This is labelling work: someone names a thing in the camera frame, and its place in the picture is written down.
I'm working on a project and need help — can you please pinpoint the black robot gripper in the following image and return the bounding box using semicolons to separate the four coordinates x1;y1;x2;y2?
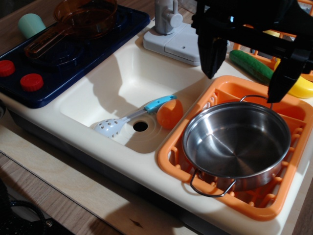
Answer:
192;0;313;103

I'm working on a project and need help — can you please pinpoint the stainless steel pan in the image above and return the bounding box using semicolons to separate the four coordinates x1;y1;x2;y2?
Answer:
182;96;291;194

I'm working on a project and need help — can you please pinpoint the cream toy sink unit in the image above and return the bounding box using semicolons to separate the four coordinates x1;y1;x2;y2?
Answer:
0;34;313;235

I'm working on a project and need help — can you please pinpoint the orange plastic drying rack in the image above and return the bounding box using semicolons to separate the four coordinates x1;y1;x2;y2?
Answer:
158;76;313;221

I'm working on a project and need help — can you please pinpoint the green toy cucumber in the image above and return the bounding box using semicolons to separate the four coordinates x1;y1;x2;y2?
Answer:
229;50;273;86

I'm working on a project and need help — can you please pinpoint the yellow toy banana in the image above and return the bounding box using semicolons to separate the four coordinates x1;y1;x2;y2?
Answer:
273;58;313;99

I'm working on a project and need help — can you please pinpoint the grey toy faucet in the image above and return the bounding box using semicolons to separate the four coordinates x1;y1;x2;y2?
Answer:
143;0;200;66

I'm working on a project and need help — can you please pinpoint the orange plastic egg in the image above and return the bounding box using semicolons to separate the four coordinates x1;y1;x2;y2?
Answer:
156;99;184;129

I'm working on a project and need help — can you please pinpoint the amber transparent saucepan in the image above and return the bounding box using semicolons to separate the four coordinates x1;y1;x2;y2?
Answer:
24;0;117;58

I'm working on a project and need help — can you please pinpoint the dark blue toy stovetop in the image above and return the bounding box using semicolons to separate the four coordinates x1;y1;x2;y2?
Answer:
0;5;150;108

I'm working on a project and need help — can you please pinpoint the red stove knob front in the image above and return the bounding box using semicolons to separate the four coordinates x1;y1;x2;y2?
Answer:
20;73;44;92

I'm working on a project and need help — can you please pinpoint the red stove knob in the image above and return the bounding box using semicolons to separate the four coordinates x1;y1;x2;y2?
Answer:
20;73;44;92
0;60;16;77

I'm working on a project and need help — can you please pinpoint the mint green cup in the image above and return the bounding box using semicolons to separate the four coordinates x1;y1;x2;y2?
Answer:
18;13;46;39

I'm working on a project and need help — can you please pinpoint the red stove knob rear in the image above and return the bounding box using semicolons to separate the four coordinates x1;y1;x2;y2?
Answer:
0;60;16;77

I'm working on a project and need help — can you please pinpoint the slotted spoon blue handle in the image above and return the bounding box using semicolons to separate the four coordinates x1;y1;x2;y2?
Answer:
93;95;177;139

